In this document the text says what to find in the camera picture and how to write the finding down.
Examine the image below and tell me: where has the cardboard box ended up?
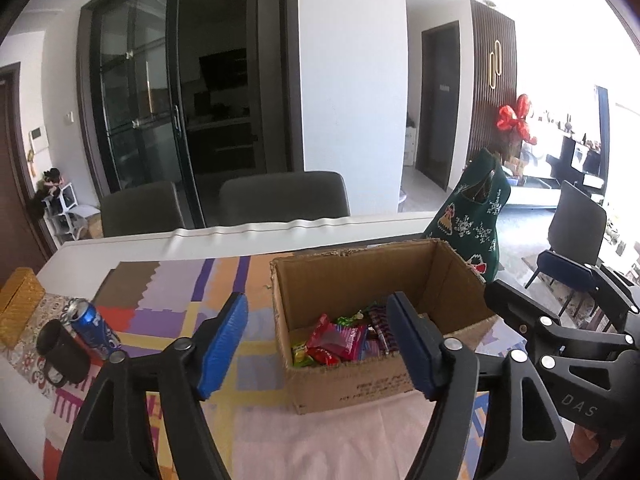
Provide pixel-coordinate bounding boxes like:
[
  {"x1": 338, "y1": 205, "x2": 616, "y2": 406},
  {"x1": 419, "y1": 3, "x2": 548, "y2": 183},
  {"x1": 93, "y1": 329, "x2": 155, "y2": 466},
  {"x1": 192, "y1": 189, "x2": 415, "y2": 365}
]
[{"x1": 269, "y1": 238, "x2": 501, "y2": 416}]

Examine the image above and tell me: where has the gold door handle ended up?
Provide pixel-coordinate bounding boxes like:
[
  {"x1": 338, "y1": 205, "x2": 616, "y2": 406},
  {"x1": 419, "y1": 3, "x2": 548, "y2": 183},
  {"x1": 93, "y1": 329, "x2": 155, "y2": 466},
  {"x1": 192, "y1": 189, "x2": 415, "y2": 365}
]
[{"x1": 488, "y1": 40, "x2": 502, "y2": 91}]

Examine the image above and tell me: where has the white small shelf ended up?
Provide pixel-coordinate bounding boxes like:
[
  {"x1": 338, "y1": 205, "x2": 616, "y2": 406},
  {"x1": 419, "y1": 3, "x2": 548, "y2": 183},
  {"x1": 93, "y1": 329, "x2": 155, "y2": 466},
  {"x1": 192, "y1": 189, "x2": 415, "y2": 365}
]
[{"x1": 42, "y1": 185, "x2": 101, "y2": 246}]

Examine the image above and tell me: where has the pile of candies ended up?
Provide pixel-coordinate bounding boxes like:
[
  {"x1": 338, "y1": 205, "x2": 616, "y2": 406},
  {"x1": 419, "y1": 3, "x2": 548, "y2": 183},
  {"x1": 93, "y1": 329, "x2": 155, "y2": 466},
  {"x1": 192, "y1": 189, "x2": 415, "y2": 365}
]
[{"x1": 291, "y1": 301, "x2": 403, "y2": 368}]

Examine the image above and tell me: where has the sliding glass door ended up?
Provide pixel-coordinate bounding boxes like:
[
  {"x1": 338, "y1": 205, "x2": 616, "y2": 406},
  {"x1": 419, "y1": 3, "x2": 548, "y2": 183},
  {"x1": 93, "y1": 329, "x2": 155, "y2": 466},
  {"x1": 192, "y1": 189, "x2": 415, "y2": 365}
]
[{"x1": 82, "y1": 0, "x2": 206, "y2": 228}]

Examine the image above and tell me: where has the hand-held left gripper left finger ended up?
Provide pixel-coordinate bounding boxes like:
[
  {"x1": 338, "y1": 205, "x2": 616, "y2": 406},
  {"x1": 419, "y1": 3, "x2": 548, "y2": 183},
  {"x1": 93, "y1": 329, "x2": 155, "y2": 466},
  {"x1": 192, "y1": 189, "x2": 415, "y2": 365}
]
[{"x1": 56, "y1": 291, "x2": 250, "y2": 480}]

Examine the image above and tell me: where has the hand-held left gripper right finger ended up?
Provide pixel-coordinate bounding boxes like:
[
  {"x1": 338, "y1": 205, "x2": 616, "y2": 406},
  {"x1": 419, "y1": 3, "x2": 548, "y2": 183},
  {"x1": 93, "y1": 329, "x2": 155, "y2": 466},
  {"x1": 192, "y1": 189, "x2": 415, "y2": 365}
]
[{"x1": 386, "y1": 291, "x2": 581, "y2": 480}]

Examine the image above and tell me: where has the blue soda can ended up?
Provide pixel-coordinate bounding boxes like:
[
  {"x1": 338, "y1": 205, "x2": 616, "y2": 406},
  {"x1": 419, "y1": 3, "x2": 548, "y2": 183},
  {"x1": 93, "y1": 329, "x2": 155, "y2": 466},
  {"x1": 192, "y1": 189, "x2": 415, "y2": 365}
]
[{"x1": 66, "y1": 299, "x2": 122, "y2": 361}]

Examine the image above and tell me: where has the grey dining chair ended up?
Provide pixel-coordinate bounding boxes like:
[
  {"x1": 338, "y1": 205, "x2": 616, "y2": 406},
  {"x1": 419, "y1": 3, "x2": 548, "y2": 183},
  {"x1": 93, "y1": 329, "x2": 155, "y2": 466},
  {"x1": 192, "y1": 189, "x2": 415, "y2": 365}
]
[
  {"x1": 218, "y1": 171, "x2": 351, "y2": 222},
  {"x1": 100, "y1": 181, "x2": 187, "y2": 238}
]

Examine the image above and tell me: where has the dark interior door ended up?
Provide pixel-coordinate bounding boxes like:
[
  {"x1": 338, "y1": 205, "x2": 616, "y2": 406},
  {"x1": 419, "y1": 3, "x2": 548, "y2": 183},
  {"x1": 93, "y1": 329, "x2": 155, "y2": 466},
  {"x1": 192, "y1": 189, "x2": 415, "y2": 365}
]
[{"x1": 416, "y1": 20, "x2": 461, "y2": 192}]

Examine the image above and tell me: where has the yellow woven box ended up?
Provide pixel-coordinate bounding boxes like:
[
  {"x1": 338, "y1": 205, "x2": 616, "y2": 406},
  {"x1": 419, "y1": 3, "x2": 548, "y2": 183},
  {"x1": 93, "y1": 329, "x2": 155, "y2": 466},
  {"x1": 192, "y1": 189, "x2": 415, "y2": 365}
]
[{"x1": 0, "y1": 267, "x2": 46, "y2": 348}]

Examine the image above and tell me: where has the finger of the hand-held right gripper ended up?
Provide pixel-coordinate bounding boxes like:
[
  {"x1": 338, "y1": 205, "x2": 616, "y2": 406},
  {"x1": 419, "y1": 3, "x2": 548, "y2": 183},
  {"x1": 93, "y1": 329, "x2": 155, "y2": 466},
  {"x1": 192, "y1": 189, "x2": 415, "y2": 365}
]
[
  {"x1": 484, "y1": 280, "x2": 640, "y2": 441},
  {"x1": 537, "y1": 251, "x2": 640, "y2": 333}
]

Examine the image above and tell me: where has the brown wooden door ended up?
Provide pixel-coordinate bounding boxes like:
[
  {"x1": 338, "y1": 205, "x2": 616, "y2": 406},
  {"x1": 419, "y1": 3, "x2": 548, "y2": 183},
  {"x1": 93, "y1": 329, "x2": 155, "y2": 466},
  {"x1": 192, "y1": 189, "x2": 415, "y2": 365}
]
[{"x1": 0, "y1": 62, "x2": 53, "y2": 271}]

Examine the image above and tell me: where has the green knitted festive bag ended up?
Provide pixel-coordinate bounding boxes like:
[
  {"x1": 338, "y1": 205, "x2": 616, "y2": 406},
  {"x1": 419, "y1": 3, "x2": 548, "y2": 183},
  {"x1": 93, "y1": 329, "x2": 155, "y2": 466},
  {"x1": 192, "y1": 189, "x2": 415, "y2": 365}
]
[{"x1": 422, "y1": 149, "x2": 512, "y2": 283}]

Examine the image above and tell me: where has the colourful patchwork table mat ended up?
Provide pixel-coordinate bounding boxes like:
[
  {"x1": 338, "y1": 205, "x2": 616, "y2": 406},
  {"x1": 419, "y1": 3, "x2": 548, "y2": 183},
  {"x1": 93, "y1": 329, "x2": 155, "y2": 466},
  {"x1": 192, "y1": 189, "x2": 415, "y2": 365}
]
[{"x1": 42, "y1": 255, "x2": 488, "y2": 480}]

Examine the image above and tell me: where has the black piano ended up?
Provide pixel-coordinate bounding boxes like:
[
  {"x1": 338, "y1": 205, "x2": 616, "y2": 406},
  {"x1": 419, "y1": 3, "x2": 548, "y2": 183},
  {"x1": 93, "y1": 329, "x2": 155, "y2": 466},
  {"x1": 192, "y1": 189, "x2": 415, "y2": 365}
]
[{"x1": 560, "y1": 135, "x2": 606, "y2": 186}]

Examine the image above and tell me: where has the black range hood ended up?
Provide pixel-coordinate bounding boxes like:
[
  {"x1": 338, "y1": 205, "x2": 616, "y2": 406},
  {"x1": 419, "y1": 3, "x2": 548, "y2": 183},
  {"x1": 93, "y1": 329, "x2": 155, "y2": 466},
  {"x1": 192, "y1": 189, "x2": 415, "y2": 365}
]
[{"x1": 199, "y1": 49, "x2": 248, "y2": 92}]

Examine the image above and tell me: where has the black mug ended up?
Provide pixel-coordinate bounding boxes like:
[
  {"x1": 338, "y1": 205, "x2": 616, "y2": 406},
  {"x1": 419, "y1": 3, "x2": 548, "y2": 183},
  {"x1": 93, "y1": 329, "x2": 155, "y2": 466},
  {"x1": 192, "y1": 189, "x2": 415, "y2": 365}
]
[{"x1": 36, "y1": 321, "x2": 91, "y2": 388}]

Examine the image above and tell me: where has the floral table runner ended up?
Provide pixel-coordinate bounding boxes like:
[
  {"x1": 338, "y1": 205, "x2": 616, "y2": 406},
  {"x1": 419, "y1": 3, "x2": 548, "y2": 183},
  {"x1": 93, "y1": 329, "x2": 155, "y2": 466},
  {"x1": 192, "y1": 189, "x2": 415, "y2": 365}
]
[{"x1": 0, "y1": 292, "x2": 101, "y2": 401}]

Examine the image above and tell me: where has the dark stuffed toy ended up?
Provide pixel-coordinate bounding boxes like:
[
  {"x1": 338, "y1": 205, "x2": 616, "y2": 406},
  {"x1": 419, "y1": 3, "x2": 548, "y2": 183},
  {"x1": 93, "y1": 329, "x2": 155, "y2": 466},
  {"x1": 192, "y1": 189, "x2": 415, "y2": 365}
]
[{"x1": 34, "y1": 167, "x2": 66, "y2": 218}]

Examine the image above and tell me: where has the red foil bow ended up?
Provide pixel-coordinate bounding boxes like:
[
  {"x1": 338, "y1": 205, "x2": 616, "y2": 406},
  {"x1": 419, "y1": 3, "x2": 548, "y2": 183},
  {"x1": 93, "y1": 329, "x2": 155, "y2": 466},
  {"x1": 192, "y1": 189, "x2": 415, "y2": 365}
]
[{"x1": 496, "y1": 94, "x2": 538, "y2": 143}]

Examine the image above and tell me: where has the dark side chair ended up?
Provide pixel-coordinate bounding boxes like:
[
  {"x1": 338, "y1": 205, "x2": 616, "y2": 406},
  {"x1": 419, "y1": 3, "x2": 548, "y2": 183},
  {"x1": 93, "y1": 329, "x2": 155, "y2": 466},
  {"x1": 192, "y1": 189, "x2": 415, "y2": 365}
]
[{"x1": 525, "y1": 180, "x2": 608, "y2": 288}]

